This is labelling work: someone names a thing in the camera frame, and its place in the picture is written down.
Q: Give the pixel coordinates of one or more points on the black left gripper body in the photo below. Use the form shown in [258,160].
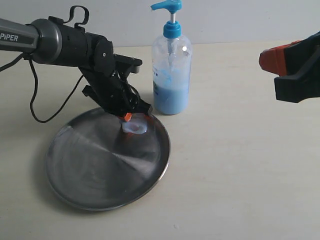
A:
[111,93]

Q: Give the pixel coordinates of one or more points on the blue pump soap bottle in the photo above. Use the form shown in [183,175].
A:
[171,63]

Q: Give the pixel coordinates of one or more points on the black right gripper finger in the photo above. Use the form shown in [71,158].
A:
[303,85]
[287,59]

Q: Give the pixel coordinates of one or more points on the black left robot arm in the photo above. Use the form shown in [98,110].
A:
[52,42]

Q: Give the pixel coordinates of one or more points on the round stainless steel plate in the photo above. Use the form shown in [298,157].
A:
[91,164]

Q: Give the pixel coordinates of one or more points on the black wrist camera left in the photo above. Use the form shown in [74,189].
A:
[127,64]

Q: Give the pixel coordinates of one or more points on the blue soap puddle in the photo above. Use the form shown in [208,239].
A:
[137,124]

